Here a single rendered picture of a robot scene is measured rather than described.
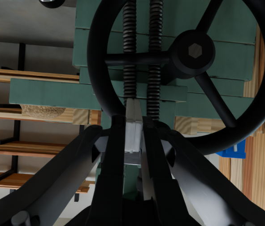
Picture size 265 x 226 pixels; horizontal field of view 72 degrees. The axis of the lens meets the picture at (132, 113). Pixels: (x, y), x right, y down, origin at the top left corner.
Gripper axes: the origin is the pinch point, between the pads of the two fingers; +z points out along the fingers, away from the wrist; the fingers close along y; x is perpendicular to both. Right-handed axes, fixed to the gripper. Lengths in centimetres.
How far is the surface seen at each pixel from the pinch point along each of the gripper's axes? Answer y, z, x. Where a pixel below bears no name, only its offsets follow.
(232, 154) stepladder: 72, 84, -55
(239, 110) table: 26.9, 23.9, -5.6
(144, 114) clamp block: 2.7, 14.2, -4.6
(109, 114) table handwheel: -3.0, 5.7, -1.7
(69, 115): -18.5, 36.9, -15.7
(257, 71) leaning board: 110, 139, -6
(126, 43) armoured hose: -1.5, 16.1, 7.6
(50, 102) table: -18.6, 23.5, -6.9
